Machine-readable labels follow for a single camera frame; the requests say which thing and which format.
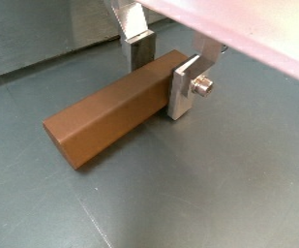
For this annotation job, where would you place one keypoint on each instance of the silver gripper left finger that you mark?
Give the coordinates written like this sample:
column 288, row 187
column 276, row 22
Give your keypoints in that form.
column 137, row 37

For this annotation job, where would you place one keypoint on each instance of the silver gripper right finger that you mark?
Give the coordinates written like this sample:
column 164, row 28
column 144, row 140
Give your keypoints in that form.
column 190, row 80

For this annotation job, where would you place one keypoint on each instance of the brown hexagon peg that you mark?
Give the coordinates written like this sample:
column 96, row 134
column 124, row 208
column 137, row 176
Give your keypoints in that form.
column 89, row 126

